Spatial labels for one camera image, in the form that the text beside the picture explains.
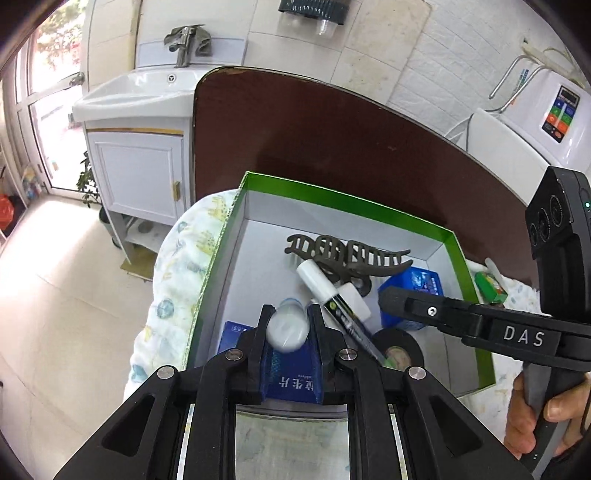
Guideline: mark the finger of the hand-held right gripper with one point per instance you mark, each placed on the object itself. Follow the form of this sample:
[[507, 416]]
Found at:
[[415, 309]]

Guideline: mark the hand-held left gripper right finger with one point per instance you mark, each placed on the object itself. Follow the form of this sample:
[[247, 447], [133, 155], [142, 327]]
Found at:
[[330, 369]]

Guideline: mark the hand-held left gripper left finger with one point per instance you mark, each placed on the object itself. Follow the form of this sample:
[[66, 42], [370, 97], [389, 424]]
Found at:
[[251, 364]]

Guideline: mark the blue plastic box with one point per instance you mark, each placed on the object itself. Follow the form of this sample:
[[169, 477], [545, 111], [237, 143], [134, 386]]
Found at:
[[415, 281]]

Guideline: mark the small white bottle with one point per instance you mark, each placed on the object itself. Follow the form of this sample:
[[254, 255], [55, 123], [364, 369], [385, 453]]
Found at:
[[288, 330]]

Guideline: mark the black marker with pale cap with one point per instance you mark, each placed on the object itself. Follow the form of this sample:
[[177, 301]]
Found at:
[[316, 279]]

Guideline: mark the grey hair claw clip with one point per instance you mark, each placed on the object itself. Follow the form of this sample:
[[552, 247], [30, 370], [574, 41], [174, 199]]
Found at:
[[332, 251]]

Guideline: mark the green cardboard box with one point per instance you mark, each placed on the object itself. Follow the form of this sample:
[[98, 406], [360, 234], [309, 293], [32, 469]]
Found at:
[[258, 240]]

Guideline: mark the person's right hand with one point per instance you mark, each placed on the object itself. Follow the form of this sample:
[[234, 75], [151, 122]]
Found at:
[[519, 415]]

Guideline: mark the blue card box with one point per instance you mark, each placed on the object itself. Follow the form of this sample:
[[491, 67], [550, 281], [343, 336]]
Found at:
[[295, 374]]

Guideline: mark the black tape roll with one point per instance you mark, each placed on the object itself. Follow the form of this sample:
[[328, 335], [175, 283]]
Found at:
[[406, 344]]

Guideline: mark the small green box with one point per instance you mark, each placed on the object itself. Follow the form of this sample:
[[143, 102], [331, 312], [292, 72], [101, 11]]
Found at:
[[491, 288]]

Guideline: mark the printed blanket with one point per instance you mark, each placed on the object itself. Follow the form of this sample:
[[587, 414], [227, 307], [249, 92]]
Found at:
[[184, 258]]

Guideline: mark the white water purifier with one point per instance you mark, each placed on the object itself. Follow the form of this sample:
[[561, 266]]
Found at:
[[508, 138]]

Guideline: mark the white sink cabinet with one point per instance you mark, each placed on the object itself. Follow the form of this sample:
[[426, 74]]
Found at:
[[138, 170]]

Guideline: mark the green potted plant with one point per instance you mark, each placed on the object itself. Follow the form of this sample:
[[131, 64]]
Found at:
[[87, 184]]

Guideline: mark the clear plastic cup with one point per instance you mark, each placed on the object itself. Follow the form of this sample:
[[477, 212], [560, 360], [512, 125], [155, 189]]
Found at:
[[324, 27]]

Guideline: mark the white sink basin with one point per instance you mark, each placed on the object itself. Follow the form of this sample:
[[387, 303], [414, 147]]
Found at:
[[138, 87]]

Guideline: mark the metal faucet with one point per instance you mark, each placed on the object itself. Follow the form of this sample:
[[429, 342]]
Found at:
[[184, 41]]

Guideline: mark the white framed glass door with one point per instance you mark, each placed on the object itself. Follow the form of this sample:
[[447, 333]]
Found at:
[[41, 92]]

